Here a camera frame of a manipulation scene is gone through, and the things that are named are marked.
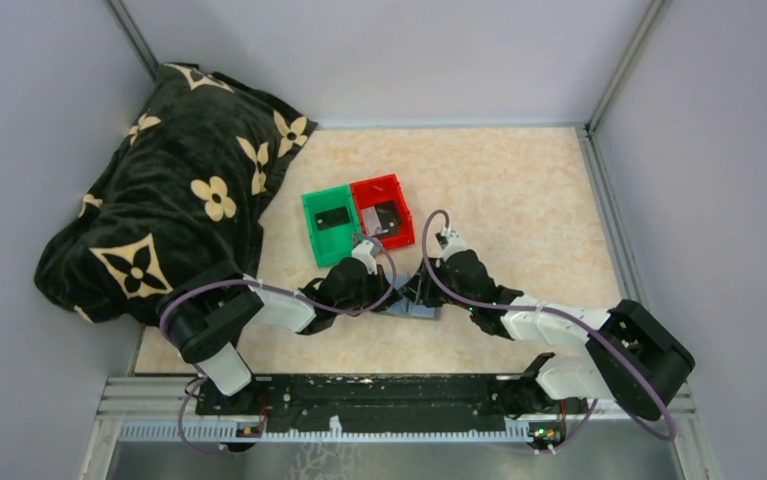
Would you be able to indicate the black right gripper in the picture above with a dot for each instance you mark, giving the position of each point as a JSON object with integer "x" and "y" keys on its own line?
{"x": 420, "y": 289}

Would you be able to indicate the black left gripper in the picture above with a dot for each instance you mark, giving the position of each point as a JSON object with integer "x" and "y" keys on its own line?
{"x": 381, "y": 284}

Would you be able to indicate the grey leather card holder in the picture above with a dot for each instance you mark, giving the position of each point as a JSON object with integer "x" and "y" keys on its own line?
{"x": 401, "y": 307}

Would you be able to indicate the silver grey credit card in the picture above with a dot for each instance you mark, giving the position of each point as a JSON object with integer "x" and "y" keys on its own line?
{"x": 371, "y": 221}

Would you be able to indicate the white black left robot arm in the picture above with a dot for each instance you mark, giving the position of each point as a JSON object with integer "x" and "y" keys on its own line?
{"x": 204, "y": 317}

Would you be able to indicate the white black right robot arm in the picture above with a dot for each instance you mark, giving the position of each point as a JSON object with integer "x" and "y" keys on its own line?
{"x": 622, "y": 354}

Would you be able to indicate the green plastic bin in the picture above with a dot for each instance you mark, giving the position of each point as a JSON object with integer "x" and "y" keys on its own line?
{"x": 330, "y": 246}

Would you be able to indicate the red plastic bin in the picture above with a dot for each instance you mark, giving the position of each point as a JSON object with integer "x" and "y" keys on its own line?
{"x": 373, "y": 191}

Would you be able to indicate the black floral plush blanket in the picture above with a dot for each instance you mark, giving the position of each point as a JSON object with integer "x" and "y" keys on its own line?
{"x": 185, "y": 190}

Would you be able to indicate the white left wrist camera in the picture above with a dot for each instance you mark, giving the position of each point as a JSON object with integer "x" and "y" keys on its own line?
{"x": 366, "y": 252}

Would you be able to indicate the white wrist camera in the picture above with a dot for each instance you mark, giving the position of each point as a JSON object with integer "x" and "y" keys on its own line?
{"x": 366, "y": 252}
{"x": 450, "y": 243}

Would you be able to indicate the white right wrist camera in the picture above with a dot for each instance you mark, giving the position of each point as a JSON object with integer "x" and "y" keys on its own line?
{"x": 450, "y": 243}

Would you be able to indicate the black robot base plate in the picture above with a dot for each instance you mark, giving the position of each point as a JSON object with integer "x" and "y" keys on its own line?
{"x": 435, "y": 403}

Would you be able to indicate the slotted grey cable duct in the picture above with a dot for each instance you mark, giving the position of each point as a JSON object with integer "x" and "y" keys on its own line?
{"x": 225, "y": 431}

